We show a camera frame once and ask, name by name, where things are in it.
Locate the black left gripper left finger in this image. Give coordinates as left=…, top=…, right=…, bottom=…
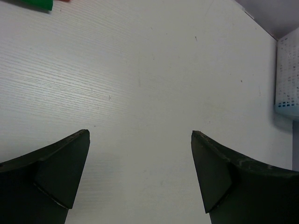
left=0, top=129, right=90, bottom=224

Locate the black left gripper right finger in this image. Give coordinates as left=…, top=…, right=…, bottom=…
left=191, top=131, right=299, bottom=224

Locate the white plastic laundry basket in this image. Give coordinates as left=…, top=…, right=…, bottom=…
left=275, top=29, right=299, bottom=120

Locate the green folded t-shirt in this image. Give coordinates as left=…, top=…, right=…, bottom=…
left=21, top=0, right=53, bottom=11

